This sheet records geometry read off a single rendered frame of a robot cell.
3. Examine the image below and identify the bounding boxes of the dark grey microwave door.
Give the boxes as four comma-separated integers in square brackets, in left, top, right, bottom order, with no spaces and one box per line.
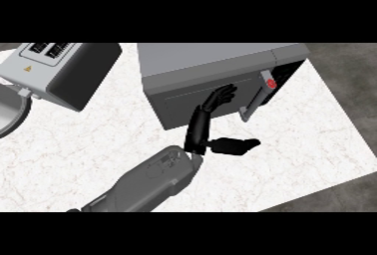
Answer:
[146,71,270,131]

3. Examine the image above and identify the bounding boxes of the grey round pot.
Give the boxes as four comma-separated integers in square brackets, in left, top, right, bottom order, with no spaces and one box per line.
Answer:
[0,78,34,139]

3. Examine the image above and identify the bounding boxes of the grey microwave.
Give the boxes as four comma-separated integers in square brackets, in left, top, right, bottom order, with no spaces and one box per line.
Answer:
[136,43,312,131]

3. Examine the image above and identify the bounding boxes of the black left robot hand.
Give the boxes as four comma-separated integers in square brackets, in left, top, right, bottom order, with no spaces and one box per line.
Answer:
[183,83,261,157]

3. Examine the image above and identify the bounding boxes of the pale grey microwave door handle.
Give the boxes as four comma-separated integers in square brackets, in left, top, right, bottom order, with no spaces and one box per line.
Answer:
[238,69,276,124]

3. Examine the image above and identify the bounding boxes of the grey toaster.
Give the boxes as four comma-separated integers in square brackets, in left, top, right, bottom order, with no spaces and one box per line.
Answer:
[0,43,124,113]

